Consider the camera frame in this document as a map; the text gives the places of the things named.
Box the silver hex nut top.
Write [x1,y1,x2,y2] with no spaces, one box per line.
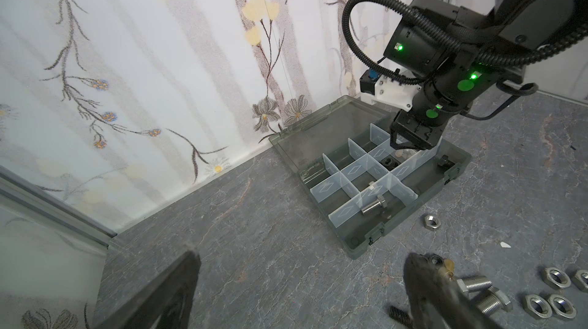
[424,214,441,231]

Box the black hex bolt lower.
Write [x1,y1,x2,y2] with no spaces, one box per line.
[389,306,413,329]

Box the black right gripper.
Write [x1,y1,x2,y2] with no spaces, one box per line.
[390,110,445,150]

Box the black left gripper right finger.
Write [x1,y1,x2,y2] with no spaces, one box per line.
[404,252,501,329]

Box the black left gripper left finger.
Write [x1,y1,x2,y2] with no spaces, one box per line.
[98,250,202,328]

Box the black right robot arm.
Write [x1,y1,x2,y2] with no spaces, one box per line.
[341,0,587,150]

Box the green plastic compartment organizer box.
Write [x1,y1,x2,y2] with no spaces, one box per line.
[269,96,472,259]

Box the black nut in box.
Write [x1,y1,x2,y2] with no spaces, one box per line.
[381,157,400,171]

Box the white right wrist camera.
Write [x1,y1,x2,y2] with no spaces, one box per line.
[359,70,421,112]

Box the black nut pair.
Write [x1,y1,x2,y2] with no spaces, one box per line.
[427,254,455,280]

